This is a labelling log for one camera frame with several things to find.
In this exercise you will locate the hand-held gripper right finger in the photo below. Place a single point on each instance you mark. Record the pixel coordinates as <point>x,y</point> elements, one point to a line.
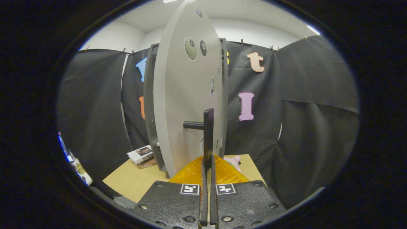
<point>213,197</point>

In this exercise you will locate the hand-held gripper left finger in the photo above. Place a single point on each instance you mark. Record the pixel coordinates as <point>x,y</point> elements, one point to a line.
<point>204,197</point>

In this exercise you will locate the grey shoe cabinet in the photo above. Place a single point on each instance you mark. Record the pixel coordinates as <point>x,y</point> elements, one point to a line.
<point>148,105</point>

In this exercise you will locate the pink and green plush toy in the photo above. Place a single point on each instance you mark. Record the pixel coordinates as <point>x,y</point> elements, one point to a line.
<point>233,160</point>

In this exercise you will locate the brown book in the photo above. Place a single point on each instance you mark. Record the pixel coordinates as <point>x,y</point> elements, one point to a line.
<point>148,164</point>

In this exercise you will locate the black backdrop cloth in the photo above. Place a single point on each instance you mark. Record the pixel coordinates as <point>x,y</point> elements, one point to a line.
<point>311,133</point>

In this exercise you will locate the blue and white clutter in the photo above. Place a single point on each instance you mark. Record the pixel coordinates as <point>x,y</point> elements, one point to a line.
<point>79,168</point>

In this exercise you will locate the row of small cloth clips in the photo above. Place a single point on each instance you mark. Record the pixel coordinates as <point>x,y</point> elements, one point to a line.
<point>241,41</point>

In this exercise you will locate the small ceiling light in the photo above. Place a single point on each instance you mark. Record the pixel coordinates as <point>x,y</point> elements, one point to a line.
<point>313,30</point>

